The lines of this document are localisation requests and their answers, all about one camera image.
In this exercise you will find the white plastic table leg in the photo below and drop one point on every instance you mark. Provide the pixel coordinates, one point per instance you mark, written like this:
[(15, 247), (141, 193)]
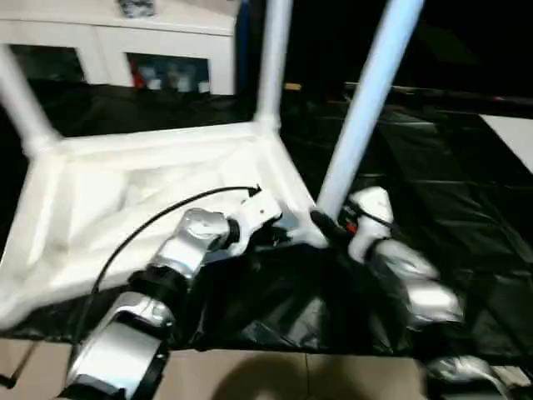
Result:
[(25, 104), (366, 104), (272, 58)]

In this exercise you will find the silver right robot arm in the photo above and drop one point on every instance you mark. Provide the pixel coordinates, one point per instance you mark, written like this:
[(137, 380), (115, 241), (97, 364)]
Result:
[(416, 283)]

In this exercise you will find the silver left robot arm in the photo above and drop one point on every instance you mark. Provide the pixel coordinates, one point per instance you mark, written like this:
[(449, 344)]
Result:
[(187, 241)]

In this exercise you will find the black work mat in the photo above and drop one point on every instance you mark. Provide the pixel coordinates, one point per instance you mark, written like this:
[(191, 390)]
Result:
[(333, 300)]

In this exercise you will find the small tan label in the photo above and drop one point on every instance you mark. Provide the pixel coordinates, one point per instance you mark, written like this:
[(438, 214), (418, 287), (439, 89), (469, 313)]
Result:
[(291, 86)]

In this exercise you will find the small white jar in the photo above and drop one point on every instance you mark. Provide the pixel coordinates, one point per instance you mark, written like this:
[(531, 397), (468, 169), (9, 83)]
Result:
[(204, 86), (155, 84)]

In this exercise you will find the white flat board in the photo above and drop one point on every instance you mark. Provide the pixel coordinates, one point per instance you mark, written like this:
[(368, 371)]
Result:
[(512, 137)]

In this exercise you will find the blue vertical panel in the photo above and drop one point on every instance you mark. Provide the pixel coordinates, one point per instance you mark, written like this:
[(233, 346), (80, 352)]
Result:
[(241, 41)]

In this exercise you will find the small red bottle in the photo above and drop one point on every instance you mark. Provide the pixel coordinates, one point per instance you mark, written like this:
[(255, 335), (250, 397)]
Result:
[(137, 78)]

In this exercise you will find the white glass-door cabinet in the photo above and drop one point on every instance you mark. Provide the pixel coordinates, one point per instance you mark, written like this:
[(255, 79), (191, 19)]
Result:
[(104, 33)]

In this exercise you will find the grey glossy object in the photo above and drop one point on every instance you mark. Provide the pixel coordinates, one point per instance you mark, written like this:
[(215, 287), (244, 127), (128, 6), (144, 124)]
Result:
[(135, 6)]

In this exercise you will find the black folding chair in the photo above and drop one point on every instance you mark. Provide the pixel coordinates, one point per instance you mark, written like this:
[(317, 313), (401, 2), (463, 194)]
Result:
[(16, 371)]

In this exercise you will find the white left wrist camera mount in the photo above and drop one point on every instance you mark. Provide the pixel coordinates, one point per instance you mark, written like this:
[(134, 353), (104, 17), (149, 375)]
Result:
[(258, 212)]

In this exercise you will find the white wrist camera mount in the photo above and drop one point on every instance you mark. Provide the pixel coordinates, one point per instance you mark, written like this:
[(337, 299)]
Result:
[(375, 208), (258, 212)]

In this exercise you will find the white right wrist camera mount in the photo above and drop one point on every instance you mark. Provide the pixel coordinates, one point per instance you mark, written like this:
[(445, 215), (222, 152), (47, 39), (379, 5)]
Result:
[(375, 208)]

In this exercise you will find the black metal rail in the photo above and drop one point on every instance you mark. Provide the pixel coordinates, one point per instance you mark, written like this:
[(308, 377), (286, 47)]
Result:
[(458, 98)]

